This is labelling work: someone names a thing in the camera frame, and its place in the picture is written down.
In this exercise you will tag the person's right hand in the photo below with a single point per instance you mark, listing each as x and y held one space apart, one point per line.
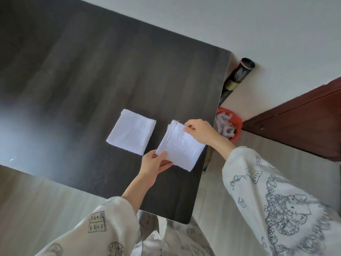
203 130

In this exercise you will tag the person's left hand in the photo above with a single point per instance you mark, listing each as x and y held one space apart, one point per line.
150 165

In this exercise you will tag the person's right thumb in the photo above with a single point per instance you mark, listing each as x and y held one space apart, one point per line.
190 129

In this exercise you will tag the person's left thumb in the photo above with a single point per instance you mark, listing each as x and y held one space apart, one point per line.
159 155

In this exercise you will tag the white towel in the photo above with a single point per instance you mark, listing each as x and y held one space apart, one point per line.
132 131
181 146

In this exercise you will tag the person's left forearm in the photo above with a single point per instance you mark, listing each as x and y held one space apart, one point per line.
112 226

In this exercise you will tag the person's right forearm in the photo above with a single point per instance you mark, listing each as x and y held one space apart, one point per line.
271 199

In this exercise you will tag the crumpled waste paper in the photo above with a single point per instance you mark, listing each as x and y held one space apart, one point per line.
225 126

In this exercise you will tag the red waste bin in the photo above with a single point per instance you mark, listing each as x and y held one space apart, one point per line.
237 122

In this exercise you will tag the black cardboard tube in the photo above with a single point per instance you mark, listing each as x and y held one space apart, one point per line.
238 77

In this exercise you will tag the person's patterned trousers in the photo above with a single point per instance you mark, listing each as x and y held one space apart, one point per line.
173 239

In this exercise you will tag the dark brown wooden door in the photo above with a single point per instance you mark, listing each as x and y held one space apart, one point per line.
298 122

